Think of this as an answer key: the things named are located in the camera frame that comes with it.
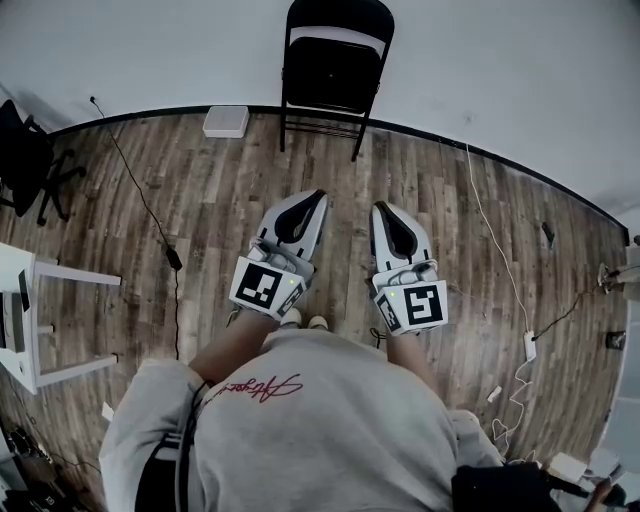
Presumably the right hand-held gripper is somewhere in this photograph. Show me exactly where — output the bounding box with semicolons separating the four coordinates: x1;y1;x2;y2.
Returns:
368;200;449;338

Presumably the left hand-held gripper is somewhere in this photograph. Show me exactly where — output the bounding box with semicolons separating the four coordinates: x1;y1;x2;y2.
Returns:
228;188;331;322

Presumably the black folding chair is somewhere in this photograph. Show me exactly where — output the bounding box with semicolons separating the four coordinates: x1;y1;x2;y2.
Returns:
278;0;396;163

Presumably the person's left forearm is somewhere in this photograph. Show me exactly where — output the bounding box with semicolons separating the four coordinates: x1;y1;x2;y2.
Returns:
188;303;282;387

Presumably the person's right forearm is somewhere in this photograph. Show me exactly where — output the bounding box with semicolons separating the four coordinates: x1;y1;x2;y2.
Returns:
382;327;437;389

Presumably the black office chair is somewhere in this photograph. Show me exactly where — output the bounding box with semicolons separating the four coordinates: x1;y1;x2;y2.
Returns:
0;98;88;226

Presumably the white flat box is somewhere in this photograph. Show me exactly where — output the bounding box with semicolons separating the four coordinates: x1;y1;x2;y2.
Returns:
202;105;251;140

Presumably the grey sweatshirt with red print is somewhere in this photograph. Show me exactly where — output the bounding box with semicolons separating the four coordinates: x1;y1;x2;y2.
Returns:
98;329;507;512

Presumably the black bag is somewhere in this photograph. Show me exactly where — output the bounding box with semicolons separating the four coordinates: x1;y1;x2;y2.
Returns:
450;461;564;512

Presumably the white table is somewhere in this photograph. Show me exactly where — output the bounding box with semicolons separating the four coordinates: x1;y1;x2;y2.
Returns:
0;241;123;396

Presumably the white cardboard box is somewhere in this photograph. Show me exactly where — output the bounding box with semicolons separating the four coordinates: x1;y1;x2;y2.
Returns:
548;451;589;484

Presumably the dark equipment clutter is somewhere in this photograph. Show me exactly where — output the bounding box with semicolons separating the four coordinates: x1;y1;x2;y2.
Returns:
0;423;69;512

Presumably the white cable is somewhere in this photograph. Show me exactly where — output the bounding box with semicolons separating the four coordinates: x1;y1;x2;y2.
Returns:
463;141;539;462

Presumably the black cable with power brick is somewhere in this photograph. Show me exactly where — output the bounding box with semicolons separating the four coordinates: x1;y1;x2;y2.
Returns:
88;95;184;362

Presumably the thin black cable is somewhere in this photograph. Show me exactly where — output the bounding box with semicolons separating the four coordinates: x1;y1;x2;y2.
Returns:
530;279;617;343

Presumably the black cable on sweatshirt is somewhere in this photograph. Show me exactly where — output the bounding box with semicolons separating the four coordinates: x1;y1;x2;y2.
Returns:
175;379;215;512

